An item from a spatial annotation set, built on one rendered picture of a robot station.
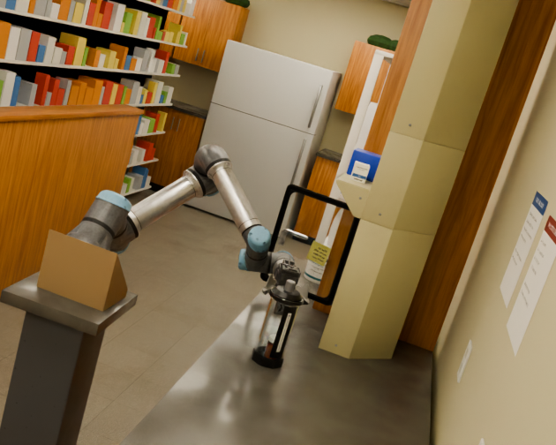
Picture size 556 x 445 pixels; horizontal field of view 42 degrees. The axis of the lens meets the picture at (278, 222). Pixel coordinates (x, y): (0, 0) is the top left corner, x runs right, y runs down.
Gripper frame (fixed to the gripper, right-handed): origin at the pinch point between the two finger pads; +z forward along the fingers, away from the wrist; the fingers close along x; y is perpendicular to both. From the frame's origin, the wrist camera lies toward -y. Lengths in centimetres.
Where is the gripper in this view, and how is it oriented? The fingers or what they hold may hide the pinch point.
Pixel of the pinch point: (285, 300)
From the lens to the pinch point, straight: 221.0
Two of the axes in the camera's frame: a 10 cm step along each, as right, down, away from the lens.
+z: 0.3, 2.5, -9.7
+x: 9.6, 2.7, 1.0
